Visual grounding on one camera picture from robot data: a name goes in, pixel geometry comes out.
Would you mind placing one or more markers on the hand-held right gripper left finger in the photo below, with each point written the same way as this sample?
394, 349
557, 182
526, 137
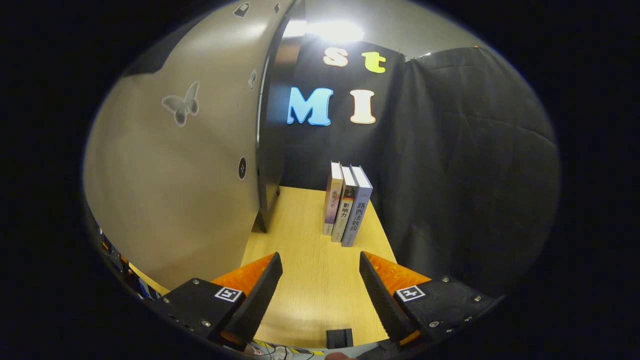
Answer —
260, 305

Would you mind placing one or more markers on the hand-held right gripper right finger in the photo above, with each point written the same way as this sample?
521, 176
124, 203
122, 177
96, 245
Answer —
380, 305

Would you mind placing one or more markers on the grey cabinet door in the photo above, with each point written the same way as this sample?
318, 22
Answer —
190, 175

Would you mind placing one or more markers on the small black block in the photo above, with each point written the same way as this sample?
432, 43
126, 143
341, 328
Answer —
340, 338

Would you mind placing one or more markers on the book with grey spine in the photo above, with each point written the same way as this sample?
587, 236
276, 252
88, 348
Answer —
357, 215

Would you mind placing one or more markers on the book with dark spine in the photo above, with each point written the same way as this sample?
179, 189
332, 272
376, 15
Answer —
345, 210

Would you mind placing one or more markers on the book with purple spine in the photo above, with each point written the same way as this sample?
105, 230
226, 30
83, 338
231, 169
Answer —
333, 200

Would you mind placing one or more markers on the black backdrop cloth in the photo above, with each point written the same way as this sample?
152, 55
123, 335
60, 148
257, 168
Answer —
450, 150

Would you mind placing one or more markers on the ceiling light panel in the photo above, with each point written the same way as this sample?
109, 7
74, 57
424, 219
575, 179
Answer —
335, 32

